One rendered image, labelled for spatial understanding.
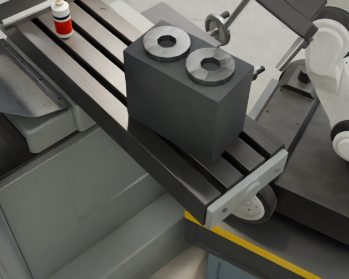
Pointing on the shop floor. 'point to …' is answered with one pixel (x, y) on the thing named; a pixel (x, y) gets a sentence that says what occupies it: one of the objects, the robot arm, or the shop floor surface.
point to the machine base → (134, 246)
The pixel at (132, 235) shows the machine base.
